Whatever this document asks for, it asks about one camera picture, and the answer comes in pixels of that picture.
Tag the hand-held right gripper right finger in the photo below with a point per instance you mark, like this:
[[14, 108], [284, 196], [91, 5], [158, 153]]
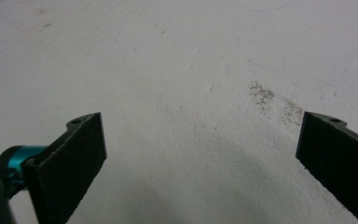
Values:
[[338, 158]]

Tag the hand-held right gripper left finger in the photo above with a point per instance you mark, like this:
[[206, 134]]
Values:
[[65, 168]]

